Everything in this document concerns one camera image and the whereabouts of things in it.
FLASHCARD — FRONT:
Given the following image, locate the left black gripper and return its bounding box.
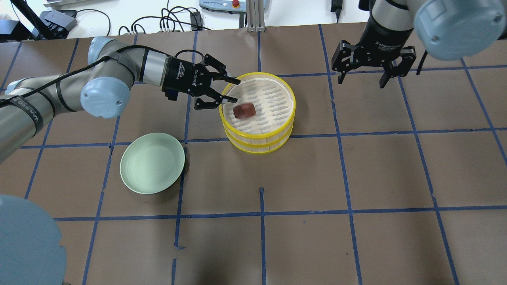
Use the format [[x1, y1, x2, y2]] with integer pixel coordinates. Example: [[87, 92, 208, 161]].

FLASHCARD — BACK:
[[162, 54, 241, 110]]

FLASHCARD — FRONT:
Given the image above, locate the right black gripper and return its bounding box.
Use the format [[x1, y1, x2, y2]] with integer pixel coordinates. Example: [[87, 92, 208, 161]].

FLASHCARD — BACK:
[[331, 16, 416, 89]]

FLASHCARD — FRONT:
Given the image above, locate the brown bun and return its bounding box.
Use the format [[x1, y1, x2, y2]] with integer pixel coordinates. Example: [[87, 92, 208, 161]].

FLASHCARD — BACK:
[[233, 103, 257, 119]]

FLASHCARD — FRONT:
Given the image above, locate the yellow steamer basket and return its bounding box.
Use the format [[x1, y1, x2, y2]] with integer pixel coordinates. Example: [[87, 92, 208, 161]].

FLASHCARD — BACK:
[[219, 72, 296, 139], [223, 122, 294, 154]]

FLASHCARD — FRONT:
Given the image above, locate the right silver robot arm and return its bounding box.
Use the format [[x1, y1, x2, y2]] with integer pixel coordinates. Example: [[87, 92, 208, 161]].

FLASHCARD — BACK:
[[331, 0, 506, 88]]

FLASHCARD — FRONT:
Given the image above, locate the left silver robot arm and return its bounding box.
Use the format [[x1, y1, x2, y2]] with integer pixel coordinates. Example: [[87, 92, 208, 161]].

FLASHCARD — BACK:
[[0, 36, 240, 285]]

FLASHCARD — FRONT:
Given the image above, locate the black power adapter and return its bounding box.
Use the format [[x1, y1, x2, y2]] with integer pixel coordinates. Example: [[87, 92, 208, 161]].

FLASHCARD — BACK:
[[331, 0, 343, 15]]

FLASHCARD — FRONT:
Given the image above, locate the teach pendant with red button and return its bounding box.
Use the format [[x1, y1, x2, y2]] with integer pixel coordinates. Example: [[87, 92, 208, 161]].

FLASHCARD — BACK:
[[198, 0, 248, 14]]

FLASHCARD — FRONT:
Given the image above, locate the light green plate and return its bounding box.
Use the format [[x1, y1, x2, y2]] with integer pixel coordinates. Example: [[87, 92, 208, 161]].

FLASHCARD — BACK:
[[119, 132, 185, 195]]

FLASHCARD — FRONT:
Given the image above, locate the aluminium frame post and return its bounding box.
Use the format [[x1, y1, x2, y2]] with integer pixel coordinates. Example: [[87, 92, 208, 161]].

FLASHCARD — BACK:
[[246, 0, 266, 33]]

